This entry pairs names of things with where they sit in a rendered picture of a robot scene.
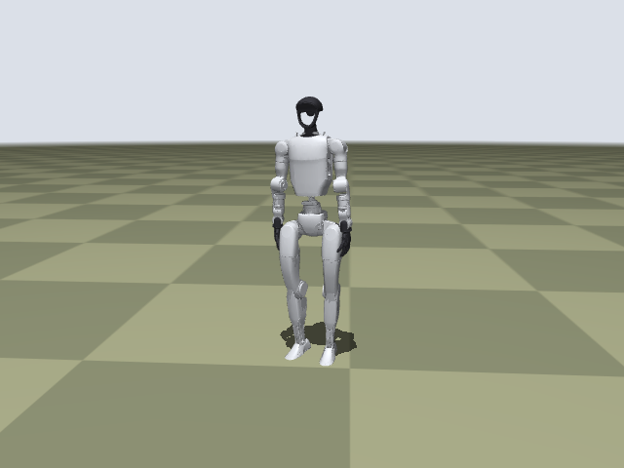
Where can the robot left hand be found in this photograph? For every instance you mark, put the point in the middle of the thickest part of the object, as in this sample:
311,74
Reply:
346,238

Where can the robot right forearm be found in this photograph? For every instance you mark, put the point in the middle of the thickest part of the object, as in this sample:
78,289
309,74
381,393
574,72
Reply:
278,205

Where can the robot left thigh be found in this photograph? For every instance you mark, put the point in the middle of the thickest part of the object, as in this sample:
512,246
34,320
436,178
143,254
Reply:
331,240

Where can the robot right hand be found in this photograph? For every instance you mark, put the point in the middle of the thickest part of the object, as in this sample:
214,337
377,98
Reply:
277,227

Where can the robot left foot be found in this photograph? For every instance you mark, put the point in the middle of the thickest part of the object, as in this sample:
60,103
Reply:
328,355

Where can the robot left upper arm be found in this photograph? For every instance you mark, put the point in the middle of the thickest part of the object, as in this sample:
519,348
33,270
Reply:
339,149

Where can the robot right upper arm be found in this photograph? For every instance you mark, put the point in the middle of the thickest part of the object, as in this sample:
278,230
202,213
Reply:
279,183

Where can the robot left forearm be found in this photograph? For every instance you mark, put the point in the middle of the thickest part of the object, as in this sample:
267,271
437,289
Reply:
343,202

